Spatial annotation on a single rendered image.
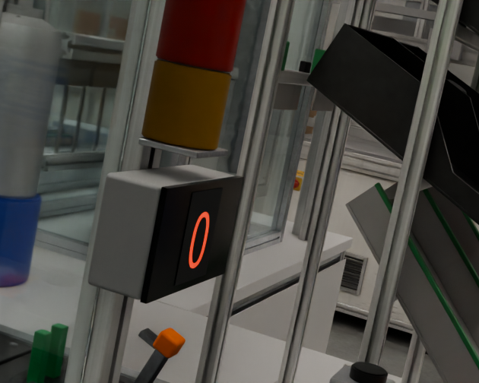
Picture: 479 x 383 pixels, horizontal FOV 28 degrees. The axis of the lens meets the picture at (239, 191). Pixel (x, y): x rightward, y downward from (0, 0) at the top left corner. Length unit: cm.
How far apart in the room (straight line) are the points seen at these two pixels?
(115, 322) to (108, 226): 9
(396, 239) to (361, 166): 395
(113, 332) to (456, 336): 45
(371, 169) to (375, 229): 390
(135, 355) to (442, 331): 56
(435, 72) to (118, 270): 48
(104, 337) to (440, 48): 48
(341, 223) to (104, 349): 438
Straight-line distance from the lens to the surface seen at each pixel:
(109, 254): 57
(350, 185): 496
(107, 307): 63
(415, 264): 99
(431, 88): 96
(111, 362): 65
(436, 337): 100
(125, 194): 56
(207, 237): 63
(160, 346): 84
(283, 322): 227
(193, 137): 59
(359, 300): 502
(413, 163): 96
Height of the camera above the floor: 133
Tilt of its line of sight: 9 degrees down
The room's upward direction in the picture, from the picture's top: 11 degrees clockwise
